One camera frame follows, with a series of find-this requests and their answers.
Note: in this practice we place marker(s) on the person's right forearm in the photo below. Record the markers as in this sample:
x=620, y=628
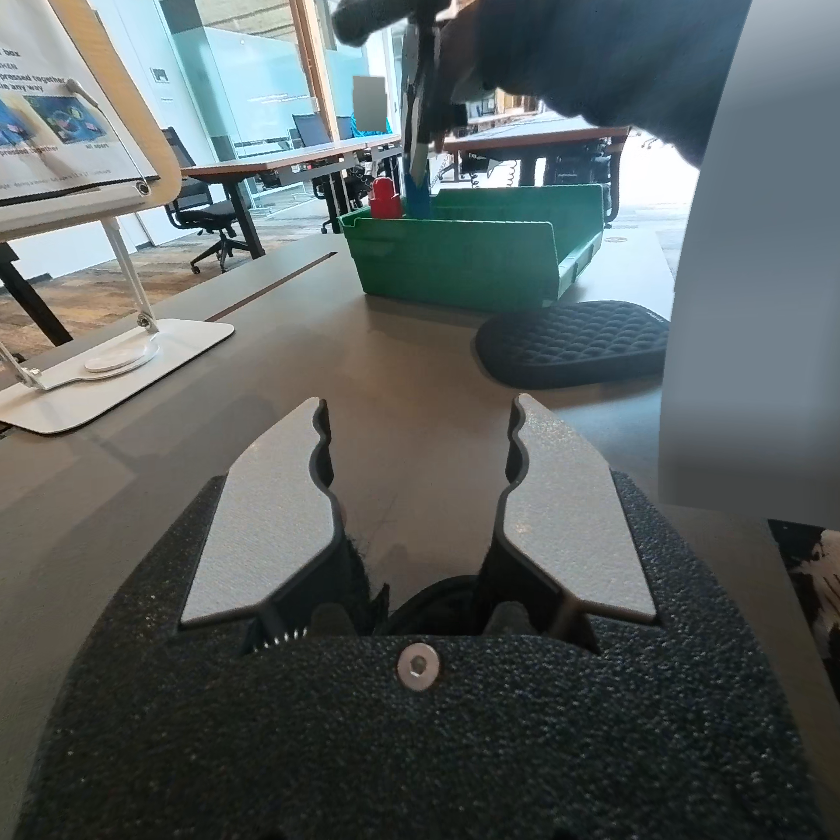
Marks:
x=590, y=65

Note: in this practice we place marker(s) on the green plastic bin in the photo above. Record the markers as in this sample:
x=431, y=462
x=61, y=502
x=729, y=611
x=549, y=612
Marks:
x=459, y=262

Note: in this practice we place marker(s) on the black white patterned clothing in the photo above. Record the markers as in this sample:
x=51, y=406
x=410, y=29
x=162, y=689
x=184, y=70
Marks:
x=810, y=590

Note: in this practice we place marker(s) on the blue block tower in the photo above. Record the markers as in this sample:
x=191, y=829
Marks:
x=418, y=197

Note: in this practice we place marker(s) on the white document stand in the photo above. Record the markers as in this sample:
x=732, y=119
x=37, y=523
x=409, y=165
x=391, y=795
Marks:
x=164, y=348

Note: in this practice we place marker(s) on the black office chair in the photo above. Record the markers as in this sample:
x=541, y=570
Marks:
x=308, y=128
x=197, y=197

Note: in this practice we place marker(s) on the printed instruction sheet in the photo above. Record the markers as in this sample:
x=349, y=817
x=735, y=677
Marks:
x=52, y=131

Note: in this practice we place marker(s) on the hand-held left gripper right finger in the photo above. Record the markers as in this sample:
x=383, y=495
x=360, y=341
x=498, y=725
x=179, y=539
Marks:
x=571, y=525

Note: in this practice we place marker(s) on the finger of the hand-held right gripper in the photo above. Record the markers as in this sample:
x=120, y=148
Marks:
x=412, y=98

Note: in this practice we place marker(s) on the brown-top desk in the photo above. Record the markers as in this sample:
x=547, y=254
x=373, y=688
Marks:
x=295, y=152
x=525, y=136

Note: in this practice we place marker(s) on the black quilted wrist rest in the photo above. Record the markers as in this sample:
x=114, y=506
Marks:
x=571, y=341

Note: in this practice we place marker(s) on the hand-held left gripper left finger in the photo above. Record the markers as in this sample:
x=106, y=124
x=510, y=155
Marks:
x=262, y=525

